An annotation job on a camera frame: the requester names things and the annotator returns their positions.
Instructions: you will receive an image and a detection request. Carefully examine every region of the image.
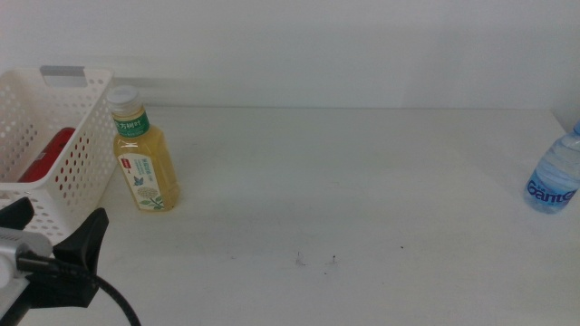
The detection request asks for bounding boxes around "clear water bottle blue label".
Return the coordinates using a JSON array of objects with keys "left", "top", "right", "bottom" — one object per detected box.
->
[{"left": 524, "top": 120, "right": 580, "bottom": 216}]

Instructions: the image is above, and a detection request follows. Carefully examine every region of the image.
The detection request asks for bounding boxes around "thick black camera cable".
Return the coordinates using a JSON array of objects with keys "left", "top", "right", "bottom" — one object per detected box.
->
[{"left": 16, "top": 252, "right": 142, "bottom": 326}]

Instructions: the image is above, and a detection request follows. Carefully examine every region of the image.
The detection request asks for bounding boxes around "red cola can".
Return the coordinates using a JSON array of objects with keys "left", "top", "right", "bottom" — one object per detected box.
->
[{"left": 16, "top": 127, "right": 77, "bottom": 184}]

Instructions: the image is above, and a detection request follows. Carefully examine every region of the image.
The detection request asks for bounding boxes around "white perforated plastic basket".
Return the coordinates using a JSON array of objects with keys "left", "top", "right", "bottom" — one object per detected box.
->
[{"left": 0, "top": 65, "right": 118, "bottom": 245}]

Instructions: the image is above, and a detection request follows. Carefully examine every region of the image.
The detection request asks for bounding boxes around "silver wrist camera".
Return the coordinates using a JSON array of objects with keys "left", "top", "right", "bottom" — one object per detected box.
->
[{"left": 0, "top": 226, "right": 54, "bottom": 278}]

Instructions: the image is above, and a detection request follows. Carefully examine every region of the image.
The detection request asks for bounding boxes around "yellow tea bottle white cap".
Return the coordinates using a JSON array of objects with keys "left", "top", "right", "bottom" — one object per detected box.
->
[{"left": 106, "top": 84, "right": 182, "bottom": 213}]

